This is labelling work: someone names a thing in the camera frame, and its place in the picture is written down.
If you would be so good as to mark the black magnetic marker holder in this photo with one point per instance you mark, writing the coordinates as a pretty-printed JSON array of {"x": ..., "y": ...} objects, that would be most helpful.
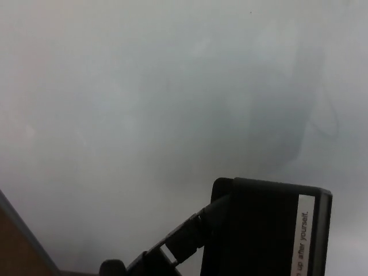
[{"x": 258, "y": 230}]

